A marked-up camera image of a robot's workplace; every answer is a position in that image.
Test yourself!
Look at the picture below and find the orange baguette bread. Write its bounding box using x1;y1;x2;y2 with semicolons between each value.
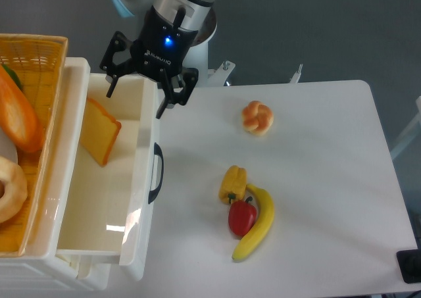
1;66;45;153

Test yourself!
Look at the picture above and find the yellow banana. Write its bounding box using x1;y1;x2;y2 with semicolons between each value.
232;184;275;262

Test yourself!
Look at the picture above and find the green vegetable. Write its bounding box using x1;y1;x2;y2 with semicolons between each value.
1;64;22;90

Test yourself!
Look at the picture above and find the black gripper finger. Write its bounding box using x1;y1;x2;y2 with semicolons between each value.
156;67;199;119
99;31;136;98

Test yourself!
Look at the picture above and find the knotted bread roll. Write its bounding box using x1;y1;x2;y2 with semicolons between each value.
241;101;274;136

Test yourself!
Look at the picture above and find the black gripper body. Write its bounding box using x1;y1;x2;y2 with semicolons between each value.
131;8;198;81

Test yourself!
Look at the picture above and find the black drawer handle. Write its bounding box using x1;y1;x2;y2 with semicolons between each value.
148;143;164;204

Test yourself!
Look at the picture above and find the yellow bell pepper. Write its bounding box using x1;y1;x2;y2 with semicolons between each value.
218;165;247;205

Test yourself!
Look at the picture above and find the red bell pepper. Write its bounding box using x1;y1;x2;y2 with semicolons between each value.
228;196;257;237

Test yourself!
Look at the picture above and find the black device at edge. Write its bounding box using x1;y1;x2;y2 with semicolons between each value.
396;249;420;284

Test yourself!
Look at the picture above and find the white plastic drawer cabinet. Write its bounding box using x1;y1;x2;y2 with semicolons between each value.
0;57;112;292

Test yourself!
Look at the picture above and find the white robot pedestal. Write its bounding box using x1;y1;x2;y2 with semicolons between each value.
183;9;236;87

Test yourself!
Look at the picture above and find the white chair frame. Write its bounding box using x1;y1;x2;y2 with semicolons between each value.
390;97;420;161

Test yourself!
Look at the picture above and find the open upper white drawer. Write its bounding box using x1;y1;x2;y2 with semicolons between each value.
55;69;161;282

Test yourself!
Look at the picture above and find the yellow woven basket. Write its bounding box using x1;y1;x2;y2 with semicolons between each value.
1;34;68;258

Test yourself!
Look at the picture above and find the beige bagel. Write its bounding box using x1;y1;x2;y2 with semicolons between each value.
1;157;28;223

